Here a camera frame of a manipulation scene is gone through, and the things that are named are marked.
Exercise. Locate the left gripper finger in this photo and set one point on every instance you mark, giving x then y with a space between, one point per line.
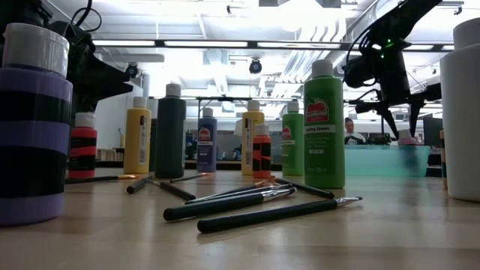
118 90
114 75

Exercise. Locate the thin black brush orange bristles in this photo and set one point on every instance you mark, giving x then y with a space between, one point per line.
240 188

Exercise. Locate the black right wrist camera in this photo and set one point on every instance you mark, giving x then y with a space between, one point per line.
356 71

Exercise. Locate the white paint bottle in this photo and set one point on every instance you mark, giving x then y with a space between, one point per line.
463 123

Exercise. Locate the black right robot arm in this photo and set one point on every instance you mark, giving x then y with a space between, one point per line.
408 17

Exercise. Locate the low shelf with books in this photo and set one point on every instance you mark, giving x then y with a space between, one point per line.
108 154

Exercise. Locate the thick black brush silver ferrule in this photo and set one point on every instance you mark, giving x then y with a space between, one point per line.
210 208

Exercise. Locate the small pink paint bottle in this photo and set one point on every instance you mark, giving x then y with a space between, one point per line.
405 135

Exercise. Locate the black ceiling spotlight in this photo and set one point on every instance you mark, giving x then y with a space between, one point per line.
131 71
255 66

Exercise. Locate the blue-purple paint bottle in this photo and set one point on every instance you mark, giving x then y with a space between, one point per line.
207 150

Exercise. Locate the black monitor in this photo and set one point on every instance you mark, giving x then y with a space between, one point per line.
433 131

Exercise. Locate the small red striped paint bottle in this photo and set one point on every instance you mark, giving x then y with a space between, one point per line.
82 150

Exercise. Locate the person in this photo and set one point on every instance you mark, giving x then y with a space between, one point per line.
350 129

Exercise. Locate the black brush gold ferrule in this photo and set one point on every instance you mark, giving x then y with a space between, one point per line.
97 179

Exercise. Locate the yellow paint bottle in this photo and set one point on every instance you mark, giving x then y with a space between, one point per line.
133 138
258 116

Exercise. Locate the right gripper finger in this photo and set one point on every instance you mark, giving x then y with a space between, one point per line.
415 110
388 118

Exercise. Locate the black brush orange fan bristles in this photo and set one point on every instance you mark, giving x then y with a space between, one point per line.
187 178

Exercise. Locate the black background workstation frame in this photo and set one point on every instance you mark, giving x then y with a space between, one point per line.
225 98

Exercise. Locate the teal plastic bin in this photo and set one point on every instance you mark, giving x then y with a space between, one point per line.
375 161

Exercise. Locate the short black brush silver ferrule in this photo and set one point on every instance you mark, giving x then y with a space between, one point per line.
137 185

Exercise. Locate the dark teal paint bottle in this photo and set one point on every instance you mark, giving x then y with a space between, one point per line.
170 138

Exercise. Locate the small purple striped paint bottle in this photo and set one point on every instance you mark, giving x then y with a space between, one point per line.
33 131

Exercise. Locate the small orange striped paint bottle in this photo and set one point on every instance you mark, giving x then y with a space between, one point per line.
261 157

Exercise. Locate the green paint bottle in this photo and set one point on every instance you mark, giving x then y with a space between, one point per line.
292 150
324 157

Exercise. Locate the white table lamp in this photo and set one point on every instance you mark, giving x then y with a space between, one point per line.
237 129

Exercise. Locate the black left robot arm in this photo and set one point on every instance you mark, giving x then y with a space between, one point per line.
75 41

